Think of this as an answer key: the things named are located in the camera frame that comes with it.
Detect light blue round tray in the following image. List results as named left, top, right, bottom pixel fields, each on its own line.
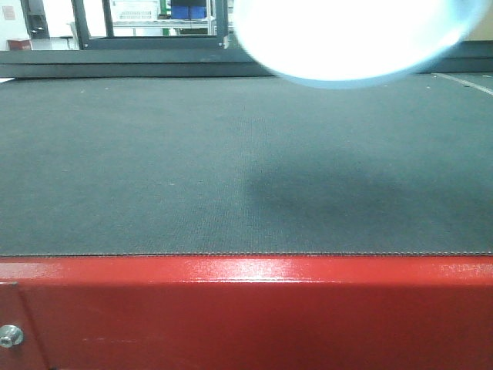
left=233, top=1, right=491, bottom=89

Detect dark grey table mat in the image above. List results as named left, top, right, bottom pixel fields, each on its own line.
left=1, top=75, right=492, bottom=257

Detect blue storage bins on rack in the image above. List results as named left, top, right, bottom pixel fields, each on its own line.
left=170, top=0, right=207, bottom=19

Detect dark red small box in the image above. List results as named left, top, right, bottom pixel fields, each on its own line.
left=7, top=39, right=32, bottom=51

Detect red metal table frame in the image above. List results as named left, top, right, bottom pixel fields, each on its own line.
left=1, top=256, right=492, bottom=369

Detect black metal frame cart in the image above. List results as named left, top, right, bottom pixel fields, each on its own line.
left=71, top=1, right=229, bottom=52

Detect silver bolt on frame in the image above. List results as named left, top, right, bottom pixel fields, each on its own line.
left=0, top=325, right=24, bottom=348

